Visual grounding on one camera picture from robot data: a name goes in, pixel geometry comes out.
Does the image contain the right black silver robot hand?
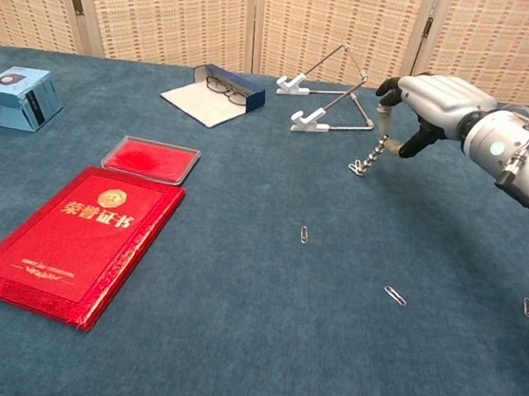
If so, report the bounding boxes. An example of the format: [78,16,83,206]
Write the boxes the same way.
[368,66,501,168]

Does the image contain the silver magnetic bead rod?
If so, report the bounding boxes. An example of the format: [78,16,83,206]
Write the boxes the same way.
[360,131,392,180]

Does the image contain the black rimmed eyeglasses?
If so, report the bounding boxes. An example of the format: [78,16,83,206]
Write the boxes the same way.
[203,75,251,107]

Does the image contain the open blue glasses case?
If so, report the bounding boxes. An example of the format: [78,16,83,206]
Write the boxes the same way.
[157,58,270,135]

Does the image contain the blue table mat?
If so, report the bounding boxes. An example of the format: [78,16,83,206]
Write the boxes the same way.
[0,44,529,396]

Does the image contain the red ink pad case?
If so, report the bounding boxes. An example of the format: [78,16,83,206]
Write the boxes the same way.
[98,132,204,189]

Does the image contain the red honor certificate folder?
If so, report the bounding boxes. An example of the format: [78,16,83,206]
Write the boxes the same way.
[0,155,188,342]

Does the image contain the light blue cardboard box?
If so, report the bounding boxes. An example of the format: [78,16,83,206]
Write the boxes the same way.
[0,64,68,137]

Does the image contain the metal wire book stand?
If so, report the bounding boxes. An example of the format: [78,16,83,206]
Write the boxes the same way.
[271,35,387,141]

